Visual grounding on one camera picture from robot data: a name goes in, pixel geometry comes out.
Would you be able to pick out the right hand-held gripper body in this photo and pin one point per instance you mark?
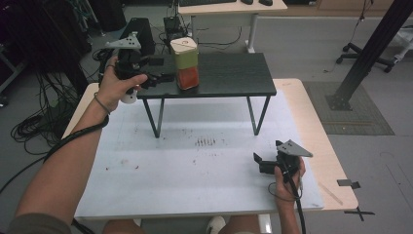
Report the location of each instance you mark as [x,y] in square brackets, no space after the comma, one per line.
[288,156]

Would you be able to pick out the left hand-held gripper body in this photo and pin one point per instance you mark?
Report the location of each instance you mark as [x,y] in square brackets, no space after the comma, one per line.
[128,65]

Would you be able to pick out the beige green red carton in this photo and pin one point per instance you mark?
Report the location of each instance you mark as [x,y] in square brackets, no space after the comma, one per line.
[185,61]

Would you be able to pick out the black desktop shelf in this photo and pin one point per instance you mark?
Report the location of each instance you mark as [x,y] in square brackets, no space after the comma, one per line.
[227,74]

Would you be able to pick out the person's right hand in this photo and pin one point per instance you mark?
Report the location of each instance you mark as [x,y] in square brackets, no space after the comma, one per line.
[283,189]

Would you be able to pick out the person's left hand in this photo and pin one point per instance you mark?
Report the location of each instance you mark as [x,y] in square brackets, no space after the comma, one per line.
[113,89]

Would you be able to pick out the black computer tower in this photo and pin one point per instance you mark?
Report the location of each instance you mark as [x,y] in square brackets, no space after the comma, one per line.
[146,32]

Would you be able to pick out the small open computer case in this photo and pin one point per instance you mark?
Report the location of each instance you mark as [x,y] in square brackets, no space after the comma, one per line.
[172,26]

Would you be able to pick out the dark wristband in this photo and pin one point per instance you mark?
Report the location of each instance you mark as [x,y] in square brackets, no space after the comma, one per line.
[101,104]

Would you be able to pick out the white table leg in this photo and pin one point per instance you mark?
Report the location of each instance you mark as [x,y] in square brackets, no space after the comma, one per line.
[264,224]

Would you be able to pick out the white table mat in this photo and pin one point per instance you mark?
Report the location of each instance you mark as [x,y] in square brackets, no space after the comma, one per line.
[201,175]

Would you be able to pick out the person's right leg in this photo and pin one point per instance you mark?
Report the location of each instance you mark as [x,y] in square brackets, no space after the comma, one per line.
[242,225]

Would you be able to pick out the person's leg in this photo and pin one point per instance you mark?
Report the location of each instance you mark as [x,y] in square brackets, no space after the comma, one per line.
[123,227]
[242,225]

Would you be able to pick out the black tape strip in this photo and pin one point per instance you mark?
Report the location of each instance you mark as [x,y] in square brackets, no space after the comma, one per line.
[348,183]

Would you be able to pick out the white shoe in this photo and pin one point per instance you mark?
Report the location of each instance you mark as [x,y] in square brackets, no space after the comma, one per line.
[216,225]

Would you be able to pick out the black keyboard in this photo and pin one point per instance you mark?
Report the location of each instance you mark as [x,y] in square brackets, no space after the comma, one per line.
[207,2]

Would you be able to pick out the grey floor carpet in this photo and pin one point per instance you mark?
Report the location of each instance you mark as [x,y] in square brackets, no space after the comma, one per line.
[354,110]

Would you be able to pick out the beige office desk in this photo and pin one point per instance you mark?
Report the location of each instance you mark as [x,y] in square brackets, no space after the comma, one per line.
[227,11]

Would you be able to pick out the black tape cross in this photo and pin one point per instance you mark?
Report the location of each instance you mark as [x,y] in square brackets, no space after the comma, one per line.
[358,213]

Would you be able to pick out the black computer mouse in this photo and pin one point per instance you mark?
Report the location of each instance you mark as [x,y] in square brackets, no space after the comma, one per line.
[266,2]
[247,1]

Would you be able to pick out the black office chair base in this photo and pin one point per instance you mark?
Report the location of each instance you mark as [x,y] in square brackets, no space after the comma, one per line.
[360,55]

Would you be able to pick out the person's left leg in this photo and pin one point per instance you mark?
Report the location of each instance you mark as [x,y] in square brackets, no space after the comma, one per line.
[123,227]

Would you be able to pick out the black metal post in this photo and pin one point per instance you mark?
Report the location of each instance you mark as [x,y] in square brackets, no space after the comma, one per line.
[370,52]

